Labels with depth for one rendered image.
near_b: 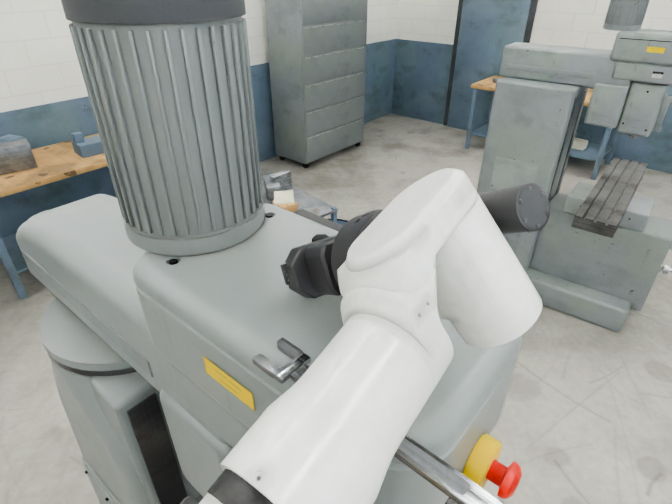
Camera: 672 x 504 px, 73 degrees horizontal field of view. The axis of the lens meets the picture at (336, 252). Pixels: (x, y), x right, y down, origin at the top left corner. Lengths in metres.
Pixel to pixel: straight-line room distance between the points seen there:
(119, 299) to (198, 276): 0.28
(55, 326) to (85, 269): 0.24
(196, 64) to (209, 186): 0.14
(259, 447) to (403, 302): 0.10
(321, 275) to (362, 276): 0.17
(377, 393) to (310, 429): 0.04
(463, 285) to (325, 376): 0.12
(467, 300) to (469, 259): 0.03
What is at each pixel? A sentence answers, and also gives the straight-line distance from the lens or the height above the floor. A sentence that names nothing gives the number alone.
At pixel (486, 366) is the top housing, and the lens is 0.48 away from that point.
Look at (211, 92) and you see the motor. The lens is 0.57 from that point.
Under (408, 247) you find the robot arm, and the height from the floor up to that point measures 2.08.
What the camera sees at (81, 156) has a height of 0.89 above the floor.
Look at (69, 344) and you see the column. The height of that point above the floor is 1.56.
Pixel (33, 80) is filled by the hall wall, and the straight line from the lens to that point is 4.79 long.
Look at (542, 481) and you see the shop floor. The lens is 2.80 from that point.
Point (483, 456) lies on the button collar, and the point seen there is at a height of 1.79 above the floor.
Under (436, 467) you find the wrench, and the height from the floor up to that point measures 1.90.
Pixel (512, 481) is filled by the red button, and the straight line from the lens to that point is 0.55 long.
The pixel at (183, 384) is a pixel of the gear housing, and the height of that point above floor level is 1.70.
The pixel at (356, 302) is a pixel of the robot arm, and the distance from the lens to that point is 0.27.
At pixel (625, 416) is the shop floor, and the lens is 3.28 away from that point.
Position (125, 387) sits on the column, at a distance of 1.01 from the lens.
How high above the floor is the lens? 2.22
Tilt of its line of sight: 32 degrees down
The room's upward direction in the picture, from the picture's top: straight up
